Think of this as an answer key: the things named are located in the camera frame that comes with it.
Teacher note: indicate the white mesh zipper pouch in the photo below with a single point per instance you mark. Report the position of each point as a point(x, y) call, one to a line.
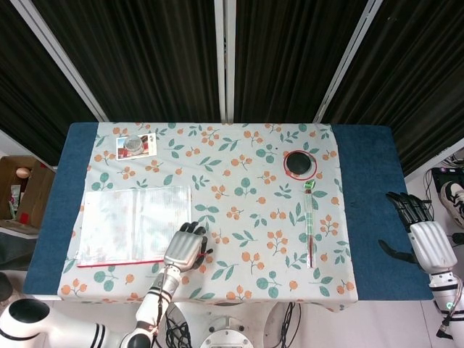
point(127, 224)

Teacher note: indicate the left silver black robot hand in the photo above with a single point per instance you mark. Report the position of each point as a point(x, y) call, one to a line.
point(183, 250)

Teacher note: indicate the floral orange berry tablecloth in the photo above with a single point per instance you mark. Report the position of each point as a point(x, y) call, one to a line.
point(246, 224)

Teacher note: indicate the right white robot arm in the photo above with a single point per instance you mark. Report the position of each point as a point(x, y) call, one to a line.
point(444, 286)

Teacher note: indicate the brown cardboard box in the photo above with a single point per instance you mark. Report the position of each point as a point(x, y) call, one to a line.
point(30, 203)

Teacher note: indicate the wrapped brown chopsticks pair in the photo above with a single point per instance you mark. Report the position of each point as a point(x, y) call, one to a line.
point(309, 224)

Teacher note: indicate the clear plastic jar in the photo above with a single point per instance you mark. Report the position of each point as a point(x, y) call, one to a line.
point(133, 143)

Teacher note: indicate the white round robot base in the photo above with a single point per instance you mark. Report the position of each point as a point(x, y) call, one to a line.
point(226, 330)

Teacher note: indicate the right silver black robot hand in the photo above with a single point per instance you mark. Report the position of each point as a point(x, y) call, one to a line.
point(431, 243)

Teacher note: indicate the white metal frame post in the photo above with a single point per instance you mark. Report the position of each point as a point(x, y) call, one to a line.
point(344, 61)
point(65, 61)
point(224, 61)

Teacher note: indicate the picture postcard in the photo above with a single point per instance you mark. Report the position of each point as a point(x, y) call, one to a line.
point(150, 145)

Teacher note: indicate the red rubber band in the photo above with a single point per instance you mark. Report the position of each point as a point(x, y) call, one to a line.
point(315, 165)

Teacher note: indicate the white black sneaker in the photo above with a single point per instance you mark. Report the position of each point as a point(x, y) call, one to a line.
point(453, 199)

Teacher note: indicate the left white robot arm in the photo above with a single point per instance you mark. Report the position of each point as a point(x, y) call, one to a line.
point(154, 304)

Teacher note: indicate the black pleated curtain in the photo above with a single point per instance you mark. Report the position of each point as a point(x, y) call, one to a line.
point(152, 54)

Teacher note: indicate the black round lid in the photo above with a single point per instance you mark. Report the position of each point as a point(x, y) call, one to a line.
point(299, 162)

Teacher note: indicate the blue table cover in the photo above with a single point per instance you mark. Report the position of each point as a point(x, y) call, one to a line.
point(373, 203)

